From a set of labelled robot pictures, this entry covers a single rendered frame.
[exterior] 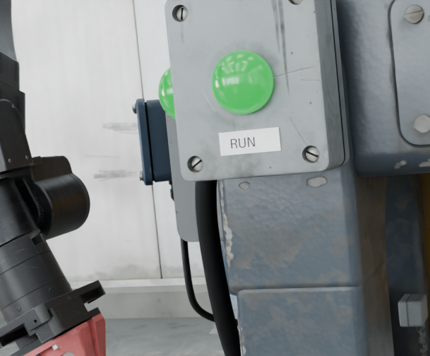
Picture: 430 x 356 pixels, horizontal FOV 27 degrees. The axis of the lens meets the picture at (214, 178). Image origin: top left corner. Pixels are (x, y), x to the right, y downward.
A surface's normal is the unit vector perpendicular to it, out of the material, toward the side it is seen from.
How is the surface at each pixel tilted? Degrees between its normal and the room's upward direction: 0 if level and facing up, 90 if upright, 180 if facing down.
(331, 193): 90
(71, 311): 65
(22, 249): 72
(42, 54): 90
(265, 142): 90
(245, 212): 90
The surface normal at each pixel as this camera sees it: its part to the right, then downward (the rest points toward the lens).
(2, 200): 0.55, -0.39
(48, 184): 0.56, -0.74
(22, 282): 0.02, -0.11
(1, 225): 0.22, -0.22
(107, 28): -0.36, 0.08
